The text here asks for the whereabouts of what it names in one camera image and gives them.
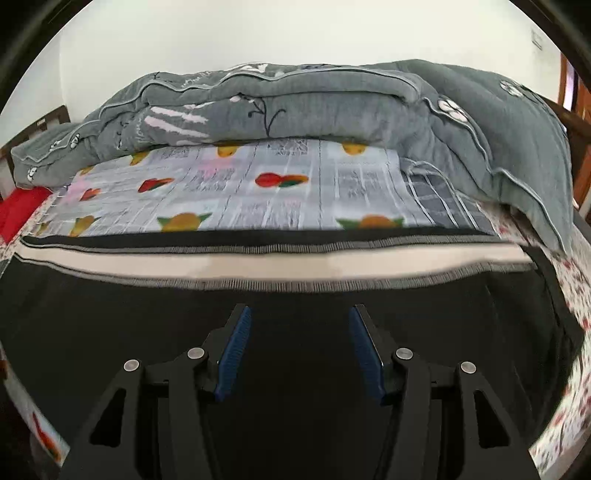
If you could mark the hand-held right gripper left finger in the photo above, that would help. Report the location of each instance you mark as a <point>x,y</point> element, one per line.
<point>235,341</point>

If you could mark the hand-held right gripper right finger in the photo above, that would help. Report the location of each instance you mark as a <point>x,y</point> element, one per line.
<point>364,341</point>

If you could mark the black pants with white stripe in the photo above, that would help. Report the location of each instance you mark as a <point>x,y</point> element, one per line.
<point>295,295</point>

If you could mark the fruit print plastic sheet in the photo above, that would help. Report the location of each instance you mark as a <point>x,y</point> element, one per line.
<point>286,198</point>

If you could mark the grey checked cloth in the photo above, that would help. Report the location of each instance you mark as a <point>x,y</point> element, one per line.
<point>434,194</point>

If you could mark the red floral bed sheet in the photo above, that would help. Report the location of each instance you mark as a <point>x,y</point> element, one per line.
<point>569,286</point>

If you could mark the grey floral quilt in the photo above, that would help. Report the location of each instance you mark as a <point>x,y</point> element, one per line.
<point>323,106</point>

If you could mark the red pillow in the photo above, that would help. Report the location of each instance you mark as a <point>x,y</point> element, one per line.
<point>21,207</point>

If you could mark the brown wooden door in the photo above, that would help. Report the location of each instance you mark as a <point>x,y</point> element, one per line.
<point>564,87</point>

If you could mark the dark wooden bed frame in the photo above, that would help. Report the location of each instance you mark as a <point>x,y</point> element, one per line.
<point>54,115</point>

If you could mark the white wall switch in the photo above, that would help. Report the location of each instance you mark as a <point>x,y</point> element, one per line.
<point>537,38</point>

